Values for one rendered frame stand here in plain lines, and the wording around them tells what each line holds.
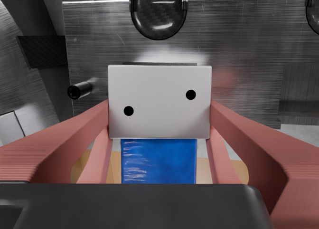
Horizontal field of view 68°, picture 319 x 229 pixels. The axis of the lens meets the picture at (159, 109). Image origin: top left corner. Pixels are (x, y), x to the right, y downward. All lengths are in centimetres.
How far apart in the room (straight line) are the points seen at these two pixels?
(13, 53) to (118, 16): 12
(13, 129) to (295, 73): 25
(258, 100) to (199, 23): 6
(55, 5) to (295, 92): 25
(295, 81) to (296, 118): 3
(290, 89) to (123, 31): 13
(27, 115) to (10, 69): 5
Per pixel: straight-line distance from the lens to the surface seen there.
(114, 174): 32
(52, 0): 30
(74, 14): 19
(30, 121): 27
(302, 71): 21
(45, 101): 25
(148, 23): 17
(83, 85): 18
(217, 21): 16
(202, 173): 30
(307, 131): 29
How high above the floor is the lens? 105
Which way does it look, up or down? 72 degrees down
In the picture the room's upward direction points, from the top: 147 degrees counter-clockwise
